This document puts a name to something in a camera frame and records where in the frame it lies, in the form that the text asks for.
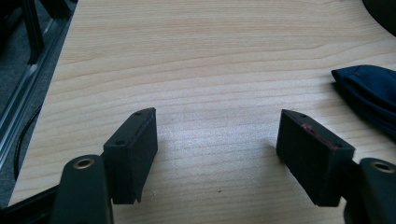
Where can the dark blue cloth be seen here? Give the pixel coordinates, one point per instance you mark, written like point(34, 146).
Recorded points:
point(370, 93)

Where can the metal frame rail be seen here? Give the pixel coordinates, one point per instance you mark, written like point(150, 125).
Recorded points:
point(21, 102)

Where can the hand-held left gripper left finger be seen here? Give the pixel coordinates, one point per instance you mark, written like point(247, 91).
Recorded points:
point(130, 155)

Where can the black round object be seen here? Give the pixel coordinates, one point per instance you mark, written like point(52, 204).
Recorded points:
point(382, 14)

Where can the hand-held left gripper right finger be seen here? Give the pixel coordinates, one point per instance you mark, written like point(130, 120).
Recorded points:
point(311, 155)

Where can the black metal stand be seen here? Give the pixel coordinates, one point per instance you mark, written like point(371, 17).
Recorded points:
point(32, 31)

